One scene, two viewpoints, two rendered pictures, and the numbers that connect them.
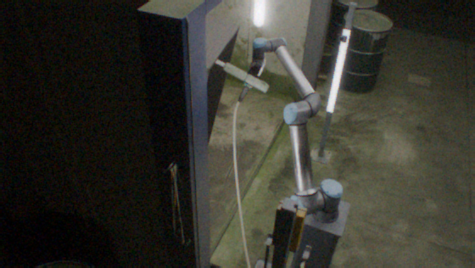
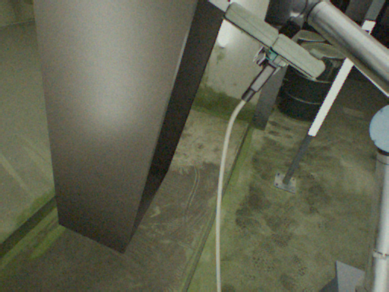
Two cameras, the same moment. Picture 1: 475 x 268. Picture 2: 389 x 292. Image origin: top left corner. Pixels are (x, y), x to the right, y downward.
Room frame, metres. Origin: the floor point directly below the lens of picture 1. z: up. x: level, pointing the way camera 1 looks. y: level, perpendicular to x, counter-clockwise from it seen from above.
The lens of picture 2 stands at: (1.52, 0.22, 1.64)
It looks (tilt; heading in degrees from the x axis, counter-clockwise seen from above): 39 degrees down; 355
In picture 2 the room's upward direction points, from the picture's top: 8 degrees clockwise
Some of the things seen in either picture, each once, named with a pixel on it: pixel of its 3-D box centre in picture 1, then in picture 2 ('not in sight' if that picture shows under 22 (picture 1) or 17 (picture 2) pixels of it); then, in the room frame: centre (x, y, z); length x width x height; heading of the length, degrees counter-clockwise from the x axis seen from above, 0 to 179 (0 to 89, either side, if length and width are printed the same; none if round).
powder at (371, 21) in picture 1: (367, 21); (324, 51); (4.53, -1.43, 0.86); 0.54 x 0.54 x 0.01
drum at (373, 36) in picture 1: (360, 53); (310, 84); (4.53, -1.43, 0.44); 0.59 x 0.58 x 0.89; 174
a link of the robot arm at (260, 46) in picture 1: (260, 47); (283, 4); (2.52, -0.11, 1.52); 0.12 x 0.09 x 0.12; 116
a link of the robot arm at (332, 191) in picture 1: (328, 194); not in sight; (1.84, -0.61, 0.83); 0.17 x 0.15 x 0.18; 116
